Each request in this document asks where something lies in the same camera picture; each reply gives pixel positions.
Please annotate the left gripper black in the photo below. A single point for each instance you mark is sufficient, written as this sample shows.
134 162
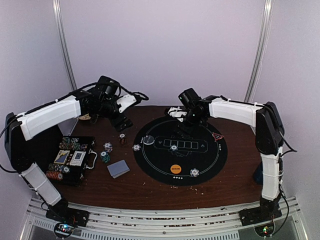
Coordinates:
116 121

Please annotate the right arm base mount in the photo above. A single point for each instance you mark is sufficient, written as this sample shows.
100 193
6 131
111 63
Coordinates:
256 215

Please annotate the green blue 50 chip stack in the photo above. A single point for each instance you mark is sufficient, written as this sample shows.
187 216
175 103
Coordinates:
105 157

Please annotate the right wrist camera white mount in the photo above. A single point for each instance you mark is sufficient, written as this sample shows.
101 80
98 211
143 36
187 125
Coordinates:
176 112

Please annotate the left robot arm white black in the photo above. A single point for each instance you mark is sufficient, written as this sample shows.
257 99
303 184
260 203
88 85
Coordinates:
30 137

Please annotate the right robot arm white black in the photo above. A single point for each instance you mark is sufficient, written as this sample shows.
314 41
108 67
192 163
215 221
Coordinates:
269 136

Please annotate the right aluminium frame post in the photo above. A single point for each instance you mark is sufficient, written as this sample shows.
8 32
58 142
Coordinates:
260 51

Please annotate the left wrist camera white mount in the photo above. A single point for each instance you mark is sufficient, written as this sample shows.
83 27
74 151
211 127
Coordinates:
125 102

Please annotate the boxed card deck gold blue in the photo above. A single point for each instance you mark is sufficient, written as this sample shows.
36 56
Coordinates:
62 157

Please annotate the round black poker mat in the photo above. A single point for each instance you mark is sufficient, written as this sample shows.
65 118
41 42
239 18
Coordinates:
198 150

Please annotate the blue white 10 chip stack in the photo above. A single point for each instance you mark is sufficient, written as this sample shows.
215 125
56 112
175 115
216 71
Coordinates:
108 147

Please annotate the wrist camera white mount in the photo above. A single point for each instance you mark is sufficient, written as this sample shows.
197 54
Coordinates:
176 112
125 102

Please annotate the black orange 100 chip stack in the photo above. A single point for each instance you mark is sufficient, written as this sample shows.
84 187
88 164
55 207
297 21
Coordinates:
122 138

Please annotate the green chip row in case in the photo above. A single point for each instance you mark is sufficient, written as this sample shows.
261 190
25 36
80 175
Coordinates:
58 168

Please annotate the black poker set case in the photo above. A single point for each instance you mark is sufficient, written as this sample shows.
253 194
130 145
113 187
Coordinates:
77 143

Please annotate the blue backed card deck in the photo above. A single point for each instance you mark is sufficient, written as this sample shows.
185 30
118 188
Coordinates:
118 168

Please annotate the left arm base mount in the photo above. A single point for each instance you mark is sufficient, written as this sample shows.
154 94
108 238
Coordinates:
61 212

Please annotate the orange big blind button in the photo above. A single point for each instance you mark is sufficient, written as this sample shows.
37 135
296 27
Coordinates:
175 169

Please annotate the dark blue mug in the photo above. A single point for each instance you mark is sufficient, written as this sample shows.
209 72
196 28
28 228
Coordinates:
258 175

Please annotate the orange chip row in case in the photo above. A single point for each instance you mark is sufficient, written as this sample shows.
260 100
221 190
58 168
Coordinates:
54 175

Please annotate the clear dealer button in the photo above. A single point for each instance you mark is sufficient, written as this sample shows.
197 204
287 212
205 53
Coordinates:
148 140

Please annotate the aluminium front rail frame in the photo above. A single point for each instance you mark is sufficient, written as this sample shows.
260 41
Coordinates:
216 223

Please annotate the boxed card deck white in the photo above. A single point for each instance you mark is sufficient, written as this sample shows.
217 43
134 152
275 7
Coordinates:
77 158

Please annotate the blue white chip bottom mat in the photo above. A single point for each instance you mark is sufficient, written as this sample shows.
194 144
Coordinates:
194 173

